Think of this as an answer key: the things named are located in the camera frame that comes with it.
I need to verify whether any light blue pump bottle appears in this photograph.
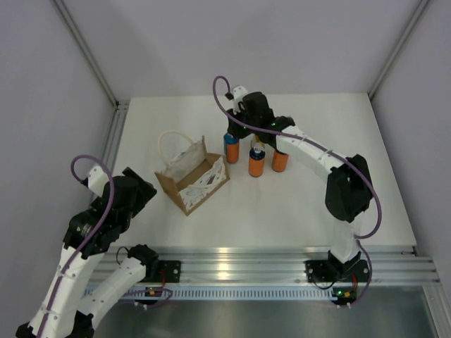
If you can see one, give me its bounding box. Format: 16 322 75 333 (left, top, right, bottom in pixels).
223 133 240 163

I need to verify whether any dark blue pump bottle orange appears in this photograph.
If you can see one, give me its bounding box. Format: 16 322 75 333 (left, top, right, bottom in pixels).
271 150 289 173

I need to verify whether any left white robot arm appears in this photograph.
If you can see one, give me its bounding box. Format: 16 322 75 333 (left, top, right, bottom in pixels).
16 166 159 337

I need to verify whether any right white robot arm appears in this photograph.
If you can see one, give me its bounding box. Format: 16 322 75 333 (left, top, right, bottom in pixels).
225 86 372 280

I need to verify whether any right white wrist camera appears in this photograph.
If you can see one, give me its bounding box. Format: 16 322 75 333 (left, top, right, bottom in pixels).
225 85 248 115

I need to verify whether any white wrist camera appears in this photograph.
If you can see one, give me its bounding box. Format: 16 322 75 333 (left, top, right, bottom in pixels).
225 85 248 115
82 165 109 196

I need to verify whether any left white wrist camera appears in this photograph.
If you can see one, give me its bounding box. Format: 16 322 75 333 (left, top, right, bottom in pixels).
82 165 109 196

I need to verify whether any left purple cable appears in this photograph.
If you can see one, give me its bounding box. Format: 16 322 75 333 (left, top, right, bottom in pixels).
35 154 173 338

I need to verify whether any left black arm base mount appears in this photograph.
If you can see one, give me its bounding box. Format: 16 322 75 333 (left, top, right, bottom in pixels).
153 260 182 284

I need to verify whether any white slotted cable duct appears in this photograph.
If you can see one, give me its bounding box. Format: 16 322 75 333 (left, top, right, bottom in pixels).
121 286 337 301

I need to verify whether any aluminium frame rail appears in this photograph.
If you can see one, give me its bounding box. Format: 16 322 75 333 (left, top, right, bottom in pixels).
84 246 441 284

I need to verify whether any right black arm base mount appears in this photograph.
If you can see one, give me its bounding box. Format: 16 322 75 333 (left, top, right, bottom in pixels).
305 259 369 284

